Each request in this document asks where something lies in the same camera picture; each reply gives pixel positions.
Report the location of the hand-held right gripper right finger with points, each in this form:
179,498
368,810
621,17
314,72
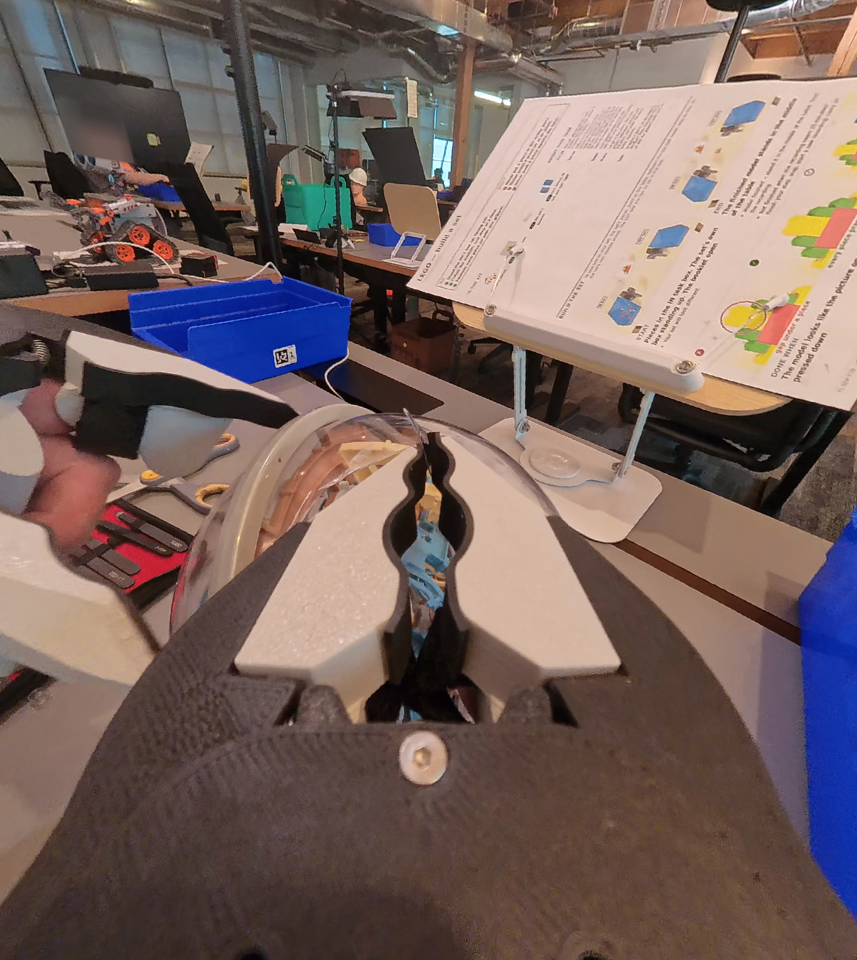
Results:
534,608

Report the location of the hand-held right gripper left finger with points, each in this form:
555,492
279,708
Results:
324,600

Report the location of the clear maze ball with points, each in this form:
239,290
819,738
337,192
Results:
279,480

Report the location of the person's left hand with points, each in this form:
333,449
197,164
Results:
76,488

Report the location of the toy robot orange wheels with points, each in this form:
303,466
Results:
121,225

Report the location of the blue labelled storage bin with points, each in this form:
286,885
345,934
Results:
234,323

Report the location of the brown cardboard box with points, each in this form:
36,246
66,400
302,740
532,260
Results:
426,342

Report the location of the black vertical pole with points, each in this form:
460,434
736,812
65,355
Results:
253,135

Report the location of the small blue bin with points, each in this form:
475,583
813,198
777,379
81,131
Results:
382,234

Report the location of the green storage bin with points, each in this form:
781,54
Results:
316,203

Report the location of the printed instruction sheet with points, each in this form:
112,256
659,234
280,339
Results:
669,225

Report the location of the black equipment tripod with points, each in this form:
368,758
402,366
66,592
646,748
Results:
361,105

